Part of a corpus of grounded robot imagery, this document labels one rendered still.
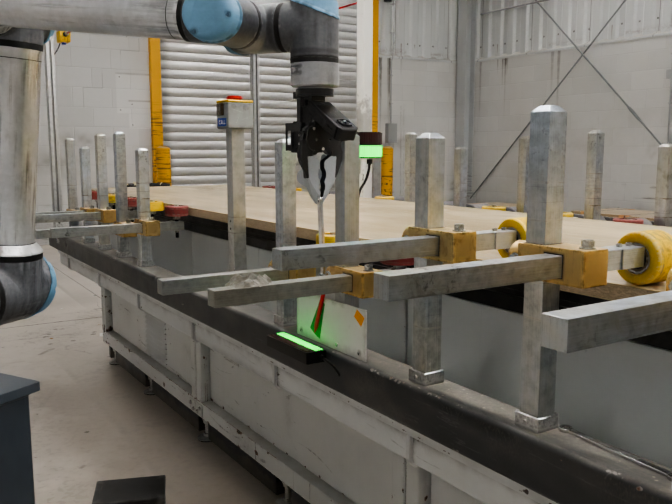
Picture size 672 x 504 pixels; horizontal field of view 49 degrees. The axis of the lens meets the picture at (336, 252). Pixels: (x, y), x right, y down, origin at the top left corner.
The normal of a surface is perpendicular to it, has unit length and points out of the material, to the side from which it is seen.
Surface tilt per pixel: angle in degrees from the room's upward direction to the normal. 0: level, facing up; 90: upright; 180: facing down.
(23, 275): 97
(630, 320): 90
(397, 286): 90
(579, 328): 90
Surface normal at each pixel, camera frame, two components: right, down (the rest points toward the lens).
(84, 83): 0.53, 0.12
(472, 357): -0.84, 0.07
